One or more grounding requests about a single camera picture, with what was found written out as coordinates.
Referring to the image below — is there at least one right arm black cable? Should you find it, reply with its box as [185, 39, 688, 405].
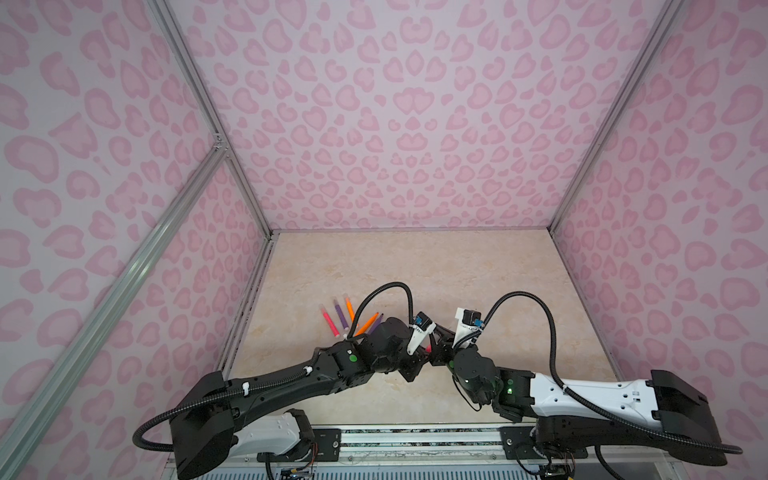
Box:
[479, 290, 744, 455]

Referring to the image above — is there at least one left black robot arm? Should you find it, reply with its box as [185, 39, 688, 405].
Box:
[169, 318, 445, 479]

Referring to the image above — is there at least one orange pen group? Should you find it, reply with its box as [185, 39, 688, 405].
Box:
[344, 294, 355, 322]
[356, 312, 380, 335]

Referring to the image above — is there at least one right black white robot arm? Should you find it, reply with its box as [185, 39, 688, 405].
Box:
[429, 328, 742, 467]

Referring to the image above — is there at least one diagonal aluminium frame bar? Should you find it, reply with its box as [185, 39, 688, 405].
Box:
[1, 144, 228, 479]

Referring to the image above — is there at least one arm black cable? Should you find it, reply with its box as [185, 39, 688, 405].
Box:
[131, 281, 416, 453]
[479, 290, 744, 455]

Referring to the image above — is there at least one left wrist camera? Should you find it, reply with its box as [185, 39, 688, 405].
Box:
[407, 312, 436, 356]

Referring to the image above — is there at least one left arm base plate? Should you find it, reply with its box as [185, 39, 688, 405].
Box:
[257, 428, 342, 463]

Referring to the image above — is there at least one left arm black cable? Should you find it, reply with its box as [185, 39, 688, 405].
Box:
[131, 281, 416, 453]

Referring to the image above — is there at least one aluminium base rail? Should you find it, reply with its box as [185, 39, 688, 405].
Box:
[160, 422, 691, 480]

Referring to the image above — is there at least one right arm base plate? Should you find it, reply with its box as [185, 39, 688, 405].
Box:
[498, 426, 542, 461]

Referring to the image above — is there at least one purple pen group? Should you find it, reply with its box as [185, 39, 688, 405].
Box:
[333, 299, 349, 331]
[368, 313, 384, 334]

